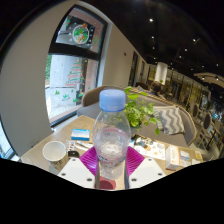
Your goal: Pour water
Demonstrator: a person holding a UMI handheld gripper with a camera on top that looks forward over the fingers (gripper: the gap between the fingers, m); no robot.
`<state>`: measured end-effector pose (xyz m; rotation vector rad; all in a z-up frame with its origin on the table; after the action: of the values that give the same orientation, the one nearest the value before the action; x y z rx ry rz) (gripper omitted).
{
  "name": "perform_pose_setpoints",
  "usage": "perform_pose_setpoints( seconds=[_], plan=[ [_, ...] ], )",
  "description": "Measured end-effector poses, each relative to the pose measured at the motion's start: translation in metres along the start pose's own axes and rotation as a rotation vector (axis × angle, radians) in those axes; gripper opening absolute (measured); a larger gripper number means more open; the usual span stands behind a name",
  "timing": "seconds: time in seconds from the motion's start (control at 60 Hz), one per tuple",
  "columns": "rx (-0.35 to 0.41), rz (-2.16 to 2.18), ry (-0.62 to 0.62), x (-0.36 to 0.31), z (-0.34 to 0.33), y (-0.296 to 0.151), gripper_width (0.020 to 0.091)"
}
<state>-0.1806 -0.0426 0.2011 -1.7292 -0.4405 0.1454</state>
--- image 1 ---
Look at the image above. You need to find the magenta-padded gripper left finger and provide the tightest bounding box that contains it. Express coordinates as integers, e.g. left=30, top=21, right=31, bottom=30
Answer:
left=57, top=145, right=100, bottom=190

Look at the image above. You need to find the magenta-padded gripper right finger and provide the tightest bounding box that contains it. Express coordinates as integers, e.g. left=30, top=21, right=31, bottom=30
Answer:
left=124, top=145, right=168, bottom=190

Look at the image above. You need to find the clear blue-capped water bottle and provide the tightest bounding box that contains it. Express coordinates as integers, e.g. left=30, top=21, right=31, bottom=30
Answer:
left=91, top=88, right=132, bottom=182

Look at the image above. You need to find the printed paper leaflet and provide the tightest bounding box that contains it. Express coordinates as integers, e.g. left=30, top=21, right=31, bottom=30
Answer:
left=133, top=134, right=167, bottom=161

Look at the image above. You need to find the white cardboard box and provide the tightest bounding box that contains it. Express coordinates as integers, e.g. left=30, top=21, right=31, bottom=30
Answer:
left=165, top=145, right=182, bottom=172

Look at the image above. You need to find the flat round red coaster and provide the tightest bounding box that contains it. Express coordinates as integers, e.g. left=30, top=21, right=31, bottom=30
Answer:
left=98, top=178, right=118, bottom=191

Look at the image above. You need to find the flat blue white box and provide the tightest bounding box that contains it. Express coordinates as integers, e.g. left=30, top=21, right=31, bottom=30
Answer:
left=70, top=128, right=91, bottom=142

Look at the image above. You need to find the yellow card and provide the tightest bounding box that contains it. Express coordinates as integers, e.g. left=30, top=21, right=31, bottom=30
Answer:
left=194, top=150, right=204, bottom=163

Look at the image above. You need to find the grey white chevron cushion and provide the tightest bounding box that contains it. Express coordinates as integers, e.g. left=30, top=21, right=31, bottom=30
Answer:
left=153, top=105, right=186, bottom=136

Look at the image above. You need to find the green potted plant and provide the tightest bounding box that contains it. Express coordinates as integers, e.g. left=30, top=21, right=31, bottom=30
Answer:
left=123, top=85, right=162, bottom=139

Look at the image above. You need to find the grey curved sofa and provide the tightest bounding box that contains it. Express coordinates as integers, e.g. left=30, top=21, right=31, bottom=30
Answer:
left=76, top=84, right=198, bottom=148

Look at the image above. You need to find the group of dining chairs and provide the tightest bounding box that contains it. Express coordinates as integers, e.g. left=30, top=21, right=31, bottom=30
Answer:
left=188, top=101, right=224, bottom=154

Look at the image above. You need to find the person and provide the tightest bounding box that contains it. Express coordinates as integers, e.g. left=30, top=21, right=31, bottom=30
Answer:
left=149, top=81, right=164, bottom=96

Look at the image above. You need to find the window with festive decals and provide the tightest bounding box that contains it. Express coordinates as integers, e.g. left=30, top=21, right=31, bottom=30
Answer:
left=44, top=4, right=109, bottom=128

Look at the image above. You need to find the white round pillar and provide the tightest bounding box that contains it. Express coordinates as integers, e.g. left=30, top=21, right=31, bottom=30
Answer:
left=154, top=61, right=169, bottom=85

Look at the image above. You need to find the group of ceiling lights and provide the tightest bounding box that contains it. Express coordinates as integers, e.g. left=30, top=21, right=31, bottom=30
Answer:
left=148, top=16, right=221, bottom=81

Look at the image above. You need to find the white mug with black handle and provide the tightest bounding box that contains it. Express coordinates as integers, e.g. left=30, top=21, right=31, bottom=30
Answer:
left=41, top=140, right=81, bottom=173

